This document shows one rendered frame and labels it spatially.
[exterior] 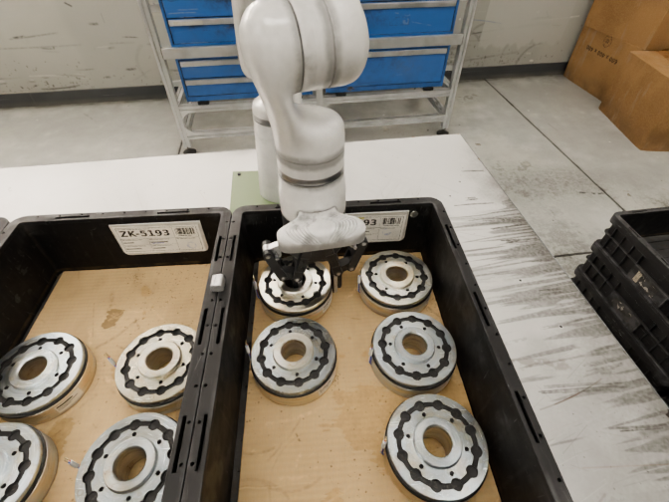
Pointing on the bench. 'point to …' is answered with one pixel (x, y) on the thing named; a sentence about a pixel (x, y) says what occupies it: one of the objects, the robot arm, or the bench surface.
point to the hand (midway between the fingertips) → (317, 283)
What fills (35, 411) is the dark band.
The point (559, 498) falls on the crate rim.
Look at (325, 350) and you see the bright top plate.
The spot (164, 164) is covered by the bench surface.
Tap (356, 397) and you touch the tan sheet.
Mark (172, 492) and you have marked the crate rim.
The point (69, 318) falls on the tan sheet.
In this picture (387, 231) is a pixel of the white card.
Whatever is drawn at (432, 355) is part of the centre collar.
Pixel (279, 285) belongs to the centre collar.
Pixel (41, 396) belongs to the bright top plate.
